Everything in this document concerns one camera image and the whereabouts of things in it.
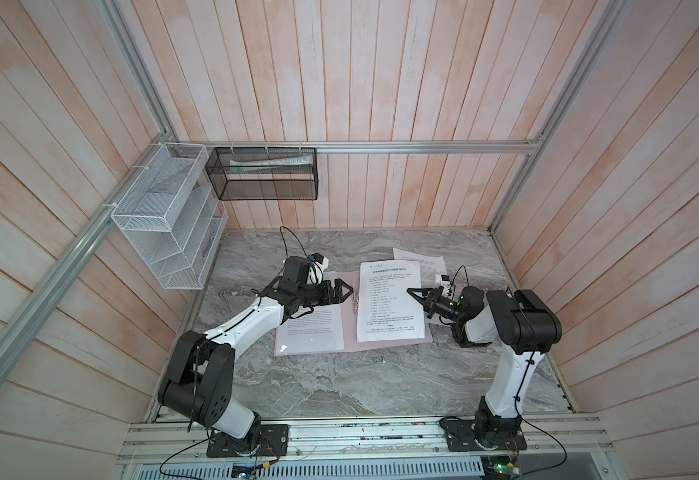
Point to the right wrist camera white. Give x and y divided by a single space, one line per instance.
445 283

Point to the paper in black basket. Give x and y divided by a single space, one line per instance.
282 165

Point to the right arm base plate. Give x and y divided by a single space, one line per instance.
483 434

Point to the black mesh wall basket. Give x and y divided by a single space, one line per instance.
261 187

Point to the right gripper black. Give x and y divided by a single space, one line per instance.
430 301

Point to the printed paper sheets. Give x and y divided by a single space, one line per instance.
387 312

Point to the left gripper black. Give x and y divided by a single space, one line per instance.
326 293

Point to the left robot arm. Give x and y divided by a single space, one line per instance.
198 380

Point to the white wire mesh file rack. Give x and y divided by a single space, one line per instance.
171 218

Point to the printed paper sheet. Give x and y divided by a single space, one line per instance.
432 269
317 332

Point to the pink file folder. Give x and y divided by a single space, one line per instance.
352 344

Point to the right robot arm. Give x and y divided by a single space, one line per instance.
525 328

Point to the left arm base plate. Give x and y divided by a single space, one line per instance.
262 440

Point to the aluminium front rail frame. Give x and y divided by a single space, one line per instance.
554 446

